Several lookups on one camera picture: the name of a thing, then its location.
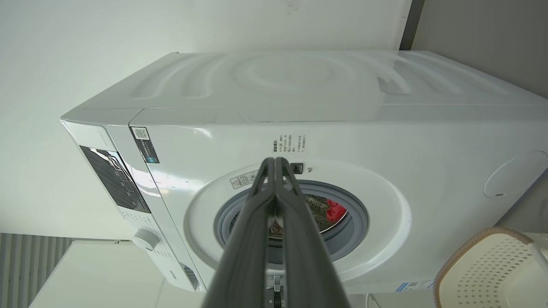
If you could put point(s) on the metal door hinge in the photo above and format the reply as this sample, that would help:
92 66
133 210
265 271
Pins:
276 286

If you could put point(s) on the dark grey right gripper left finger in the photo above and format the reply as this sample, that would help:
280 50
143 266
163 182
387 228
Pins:
248 239

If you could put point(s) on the white cabinet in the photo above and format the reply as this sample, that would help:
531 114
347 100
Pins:
102 278

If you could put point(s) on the grey warning sticker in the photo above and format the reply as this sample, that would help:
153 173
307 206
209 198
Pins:
242 179

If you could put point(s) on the black label strip with code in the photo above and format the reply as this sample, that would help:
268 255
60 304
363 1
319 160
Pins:
144 145

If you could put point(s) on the white front-load washing machine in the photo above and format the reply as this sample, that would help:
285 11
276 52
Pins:
385 128

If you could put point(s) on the grey rubber door gasket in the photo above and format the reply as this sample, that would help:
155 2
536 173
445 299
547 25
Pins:
353 239

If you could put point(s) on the cream perforated laundry basket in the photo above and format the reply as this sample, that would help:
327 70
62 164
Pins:
483 273

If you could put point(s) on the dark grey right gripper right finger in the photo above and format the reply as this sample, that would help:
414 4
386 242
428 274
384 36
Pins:
304 256

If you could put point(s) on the white control knob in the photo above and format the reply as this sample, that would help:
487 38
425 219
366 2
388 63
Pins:
145 239

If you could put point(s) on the white detergent drawer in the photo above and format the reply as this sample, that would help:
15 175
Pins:
171 267

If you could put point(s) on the printed text label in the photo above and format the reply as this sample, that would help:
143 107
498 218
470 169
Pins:
289 144

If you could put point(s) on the white and black baseboard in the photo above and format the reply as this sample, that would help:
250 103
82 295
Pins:
412 25

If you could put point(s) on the black washing machine display panel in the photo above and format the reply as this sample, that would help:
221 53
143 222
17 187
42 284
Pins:
115 179

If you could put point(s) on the stainless steel washing machine drum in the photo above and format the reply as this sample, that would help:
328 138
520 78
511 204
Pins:
314 209

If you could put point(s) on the red and white garment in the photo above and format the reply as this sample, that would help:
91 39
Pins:
335 210

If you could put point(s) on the grey ribbed panel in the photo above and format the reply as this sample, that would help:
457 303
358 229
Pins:
30 265

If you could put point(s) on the round white filter cover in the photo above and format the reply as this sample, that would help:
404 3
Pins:
518 175

